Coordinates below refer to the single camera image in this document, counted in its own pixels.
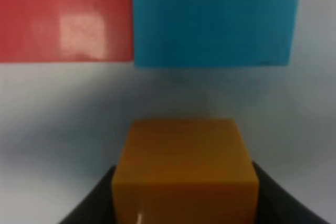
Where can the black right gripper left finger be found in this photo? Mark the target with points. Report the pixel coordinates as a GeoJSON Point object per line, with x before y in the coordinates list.
{"type": "Point", "coordinates": [97, 207]}

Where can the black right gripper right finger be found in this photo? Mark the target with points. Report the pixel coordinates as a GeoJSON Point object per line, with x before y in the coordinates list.
{"type": "Point", "coordinates": [275, 205]}

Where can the orange block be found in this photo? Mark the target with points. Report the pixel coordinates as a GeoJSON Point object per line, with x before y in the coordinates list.
{"type": "Point", "coordinates": [185, 171]}

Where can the red block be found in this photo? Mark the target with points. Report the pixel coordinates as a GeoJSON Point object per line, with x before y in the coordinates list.
{"type": "Point", "coordinates": [66, 31]}

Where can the blue block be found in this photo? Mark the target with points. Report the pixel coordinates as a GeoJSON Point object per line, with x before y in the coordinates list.
{"type": "Point", "coordinates": [212, 33]}

